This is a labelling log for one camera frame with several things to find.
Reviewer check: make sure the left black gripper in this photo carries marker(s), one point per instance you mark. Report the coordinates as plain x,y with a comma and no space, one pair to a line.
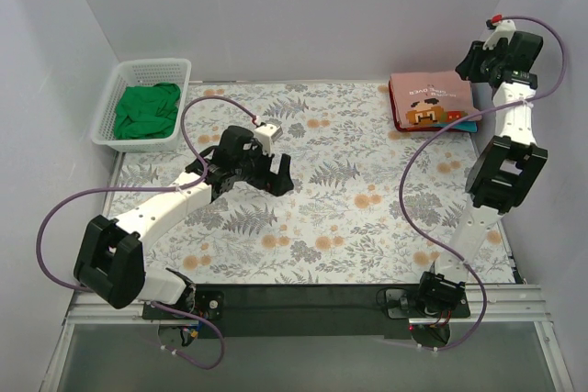
269,174

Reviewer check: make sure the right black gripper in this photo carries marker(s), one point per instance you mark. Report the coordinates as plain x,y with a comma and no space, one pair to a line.
478,61

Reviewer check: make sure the pink t shirt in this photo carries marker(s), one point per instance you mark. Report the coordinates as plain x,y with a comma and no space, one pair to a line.
448,81

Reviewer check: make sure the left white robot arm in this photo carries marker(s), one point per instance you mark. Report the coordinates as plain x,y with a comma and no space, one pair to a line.
111,260

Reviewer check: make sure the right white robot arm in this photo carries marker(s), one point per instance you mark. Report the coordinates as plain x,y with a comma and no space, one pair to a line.
504,173

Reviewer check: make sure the blue folded t shirt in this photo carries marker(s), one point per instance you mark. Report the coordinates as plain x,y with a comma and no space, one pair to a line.
467,126

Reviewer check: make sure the floral table mat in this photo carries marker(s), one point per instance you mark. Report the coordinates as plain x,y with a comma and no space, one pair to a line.
370,204

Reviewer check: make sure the green t shirt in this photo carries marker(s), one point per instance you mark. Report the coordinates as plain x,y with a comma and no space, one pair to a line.
147,112

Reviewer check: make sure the white plastic basket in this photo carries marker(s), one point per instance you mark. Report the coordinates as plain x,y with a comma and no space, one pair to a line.
145,73

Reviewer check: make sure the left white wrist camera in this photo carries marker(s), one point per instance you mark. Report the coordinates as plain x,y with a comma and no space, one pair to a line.
267,135

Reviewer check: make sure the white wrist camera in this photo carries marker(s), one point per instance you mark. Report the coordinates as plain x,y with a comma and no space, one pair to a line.
267,135
500,28

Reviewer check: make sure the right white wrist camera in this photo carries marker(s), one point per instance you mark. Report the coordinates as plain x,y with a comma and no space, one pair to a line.
500,28

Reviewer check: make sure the aluminium rail frame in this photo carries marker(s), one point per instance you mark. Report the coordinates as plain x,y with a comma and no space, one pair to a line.
501,339

